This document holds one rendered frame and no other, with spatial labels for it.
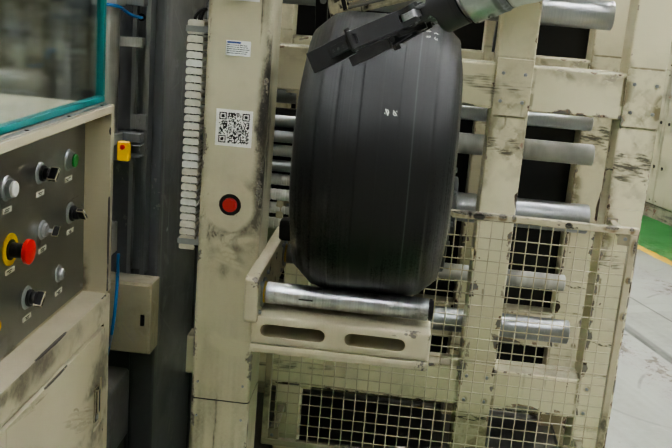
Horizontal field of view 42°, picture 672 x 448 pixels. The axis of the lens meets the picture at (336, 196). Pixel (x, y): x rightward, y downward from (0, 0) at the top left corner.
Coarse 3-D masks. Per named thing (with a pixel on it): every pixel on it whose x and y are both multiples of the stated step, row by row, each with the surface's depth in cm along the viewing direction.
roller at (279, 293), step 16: (272, 288) 176; (288, 288) 176; (304, 288) 176; (320, 288) 177; (336, 288) 177; (288, 304) 177; (304, 304) 176; (320, 304) 176; (336, 304) 175; (352, 304) 175; (368, 304) 175; (384, 304) 174; (400, 304) 174; (416, 304) 174; (432, 304) 174
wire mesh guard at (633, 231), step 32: (480, 224) 219; (544, 224) 217; (576, 224) 216; (512, 256) 220; (448, 288) 223; (544, 288) 221; (480, 320) 224; (512, 320) 224; (576, 320) 222; (512, 352) 225; (288, 384) 233; (448, 384) 229; (608, 384) 224; (320, 416) 235; (480, 416) 230
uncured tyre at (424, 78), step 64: (384, 64) 160; (448, 64) 162; (320, 128) 157; (384, 128) 155; (448, 128) 157; (320, 192) 158; (384, 192) 156; (448, 192) 159; (320, 256) 165; (384, 256) 163
